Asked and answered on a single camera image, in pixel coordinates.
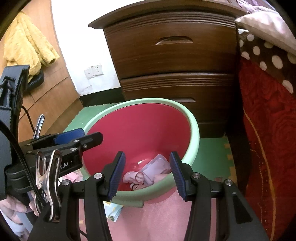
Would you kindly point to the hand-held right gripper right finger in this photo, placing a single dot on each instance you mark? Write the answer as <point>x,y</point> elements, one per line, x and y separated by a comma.
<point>179,176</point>

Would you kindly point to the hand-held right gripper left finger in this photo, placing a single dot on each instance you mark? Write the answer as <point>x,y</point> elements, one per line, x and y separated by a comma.
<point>116,176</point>

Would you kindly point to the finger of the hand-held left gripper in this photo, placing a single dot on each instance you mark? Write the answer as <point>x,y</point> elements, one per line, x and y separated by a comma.
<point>92,140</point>
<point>69,136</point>

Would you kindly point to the clear tissue packet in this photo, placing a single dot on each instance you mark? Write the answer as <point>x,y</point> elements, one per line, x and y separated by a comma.
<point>159,163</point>

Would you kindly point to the teal wet wipes pack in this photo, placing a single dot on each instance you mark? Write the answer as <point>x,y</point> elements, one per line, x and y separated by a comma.
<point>112,212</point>

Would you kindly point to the pink wet wipes pack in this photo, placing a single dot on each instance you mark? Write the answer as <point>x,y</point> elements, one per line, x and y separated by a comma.
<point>72,177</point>

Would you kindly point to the red bin with green rim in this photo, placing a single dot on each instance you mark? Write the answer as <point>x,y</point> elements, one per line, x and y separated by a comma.
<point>138,129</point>

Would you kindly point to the person's left hand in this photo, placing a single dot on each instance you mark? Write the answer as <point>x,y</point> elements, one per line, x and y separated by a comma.
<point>11,206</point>

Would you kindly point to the metal spring clip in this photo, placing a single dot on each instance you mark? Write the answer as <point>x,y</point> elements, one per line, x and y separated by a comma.
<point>54,185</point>
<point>39,122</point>

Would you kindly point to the black rounded object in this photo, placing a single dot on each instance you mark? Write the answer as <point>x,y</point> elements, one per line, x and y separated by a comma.
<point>37,80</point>

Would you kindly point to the light wooden wardrobe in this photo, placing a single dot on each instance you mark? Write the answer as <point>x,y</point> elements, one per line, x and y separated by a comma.
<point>57,92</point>

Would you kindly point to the pink foam mat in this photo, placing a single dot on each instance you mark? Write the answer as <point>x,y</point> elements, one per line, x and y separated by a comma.
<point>157,220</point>

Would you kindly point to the yellow fuzzy garment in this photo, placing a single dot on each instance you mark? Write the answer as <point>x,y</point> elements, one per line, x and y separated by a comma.
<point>23,41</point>

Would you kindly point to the dark wooden drawer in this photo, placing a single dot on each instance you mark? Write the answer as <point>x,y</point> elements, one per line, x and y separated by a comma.
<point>161,90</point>
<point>138,58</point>

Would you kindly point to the red blanket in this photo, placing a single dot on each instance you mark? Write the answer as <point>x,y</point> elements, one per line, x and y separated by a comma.
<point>272,139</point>

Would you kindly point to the dark wooden nightstand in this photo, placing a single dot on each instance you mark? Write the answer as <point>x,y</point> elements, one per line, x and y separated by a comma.
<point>143,17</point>

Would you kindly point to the brown polka-dot cloth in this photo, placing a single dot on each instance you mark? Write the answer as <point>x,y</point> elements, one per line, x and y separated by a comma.
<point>266,55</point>

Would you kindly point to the pale pink pillow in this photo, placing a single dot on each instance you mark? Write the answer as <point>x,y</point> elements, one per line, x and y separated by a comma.
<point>266,25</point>

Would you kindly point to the purple floral cloth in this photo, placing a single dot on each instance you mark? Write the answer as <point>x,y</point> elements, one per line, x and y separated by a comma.
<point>256,3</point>

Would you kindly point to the white wall socket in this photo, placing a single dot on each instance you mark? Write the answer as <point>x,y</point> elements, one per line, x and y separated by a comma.
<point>89,73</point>
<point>97,69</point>

